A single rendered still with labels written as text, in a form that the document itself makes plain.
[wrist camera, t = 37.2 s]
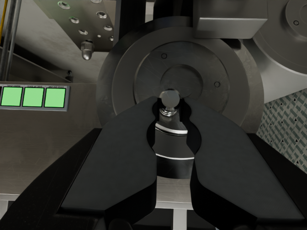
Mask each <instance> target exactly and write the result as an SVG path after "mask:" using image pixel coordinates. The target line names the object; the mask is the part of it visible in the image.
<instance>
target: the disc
mask: <svg viewBox="0 0 307 230"><path fill-rule="evenodd" d="M172 26H188V27H193V17H190V16H168V17H162V18H158V19H155V20H151V21H148V22H146V23H143V24H141V25H139V26H137V27H136V28H134V29H132V30H131V31H130V32H128V33H127V34H126V35H125V36H123V37H122V38H121V39H120V40H119V41H118V42H117V43H116V44H115V46H114V47H113V48H112V49H111V50H110V52H109V53H108V55H107V57H106V58H105V60H104V62H103V64H102V67H101V69H100V72H99V76H98V79H97V85H96V95H95V97H96V108H97V113H98V117H99V121H100V124H101V127H103V126H104V125H105V124H106V123H107V122H108V121H110V120H111V119H112V118H114V117H115V116H116V114H115V111H114V108H113V103H112V95H111V88H112V81H113V76H114V73H115V70H116V67H117V65H118V63H119V61H120V59H121V58H122V56H123V55H124V53H125V52H126V51H127V49H128V48H129V47H130V46H131V45H132V44H133V43H135V42H136V41H137V40H138V39H140V38H141V37H143V36H145V35H147V34H149V33H151V32H153V31H155V30H158V29H162V28H166V27H172ZM221 40H223V41H224V42H225V43H227V44H228V45H229V46H230V47H231V48H232V49H233V50H234V52H235V53H236V54H237V56H238V57H239V59H240V60H241V62H242V64H243V66H244V68H245V71H246V73H247V76H248V80H249V89H250V98H249V107H248V111H247V114H246V117H245V119H244V121H243V123H242V125H241V128H242V129H243V130H244V131H245V132H246V133H255V134H256V132H257V130H258V128H259V125H260V122H261V119H262V115H263V110H264V87H263V82H262V78H261V75H260V72H259V69H258V67H257V64H256V62H255V60H254V59H253V57H252V55H251V54H250V52H249V51H248V50H247V48H246V47H245V46H244V45H243V43H242V42H240V40H238V39H230V38H221ZM193 161H194V159H184V160H179V159H170V158H165V157H161V156H158V155H157V176H160V177H164V178H172V179H190V178H191V173H192V167H193Z"/></svg>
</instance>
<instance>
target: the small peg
mask: <svg viewBox="0 0 307 230"><path fill-rule="evenodd" d="M159 97H160V107H159V111H160V113H161V114H162V115H164V116H167V117H169V116H173V115H174V114H175V113H176V112H177V110H178V108H179V107H180V105H181V98H182V97H181V95H180V93H179V92H178V91H177V90H175V89H166V90H164V91H163V92H162V93H161V94H160V96H159Z"/></svg>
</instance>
